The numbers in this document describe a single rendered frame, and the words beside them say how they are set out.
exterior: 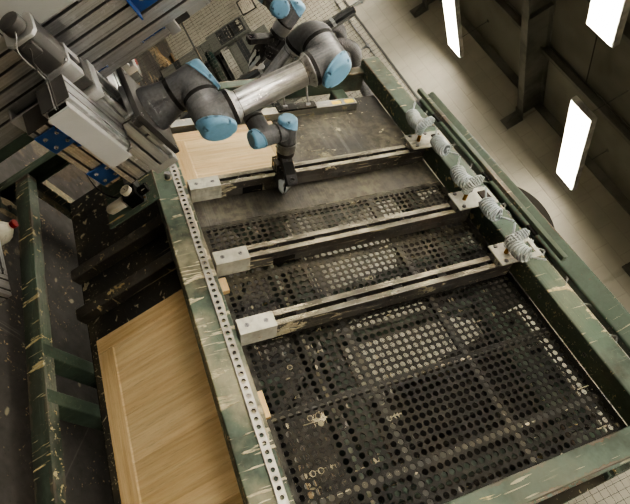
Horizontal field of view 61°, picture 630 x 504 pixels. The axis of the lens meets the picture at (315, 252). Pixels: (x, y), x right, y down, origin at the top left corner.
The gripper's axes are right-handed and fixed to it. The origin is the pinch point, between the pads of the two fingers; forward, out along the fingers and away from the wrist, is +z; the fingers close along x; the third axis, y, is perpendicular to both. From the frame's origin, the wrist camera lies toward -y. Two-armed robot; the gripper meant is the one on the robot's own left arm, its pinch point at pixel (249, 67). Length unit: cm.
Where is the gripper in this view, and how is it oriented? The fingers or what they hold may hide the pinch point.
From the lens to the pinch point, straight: 252.6
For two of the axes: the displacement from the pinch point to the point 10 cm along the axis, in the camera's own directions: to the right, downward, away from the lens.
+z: -6.1, 6.1, 5.1
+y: 6.8, 0.6, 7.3
